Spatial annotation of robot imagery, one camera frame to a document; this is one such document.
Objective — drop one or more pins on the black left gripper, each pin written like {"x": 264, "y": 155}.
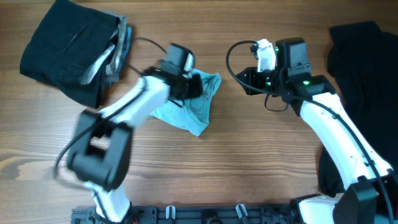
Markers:
{"x": 194, "y": 86}

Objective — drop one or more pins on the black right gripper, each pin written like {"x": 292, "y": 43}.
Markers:
{"x": 251, "y": 73}

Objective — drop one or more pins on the light blue t-shirt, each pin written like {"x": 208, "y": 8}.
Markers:
{"x": 193, "y": 115}

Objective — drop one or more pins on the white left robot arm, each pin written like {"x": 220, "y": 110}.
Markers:
{"x": 100, "y": 151}

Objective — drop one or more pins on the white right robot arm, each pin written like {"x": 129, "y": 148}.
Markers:
{"x": 370, "y": 183}

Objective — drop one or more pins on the black clothes pile right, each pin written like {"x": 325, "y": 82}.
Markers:
{"x": 363, "y": 61}

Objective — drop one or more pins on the grey folded garment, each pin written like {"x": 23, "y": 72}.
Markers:
{"x": 104, "y": 58}

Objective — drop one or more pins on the black folded garment top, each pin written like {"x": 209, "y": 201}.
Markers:
{"x": 67, "y": 41}

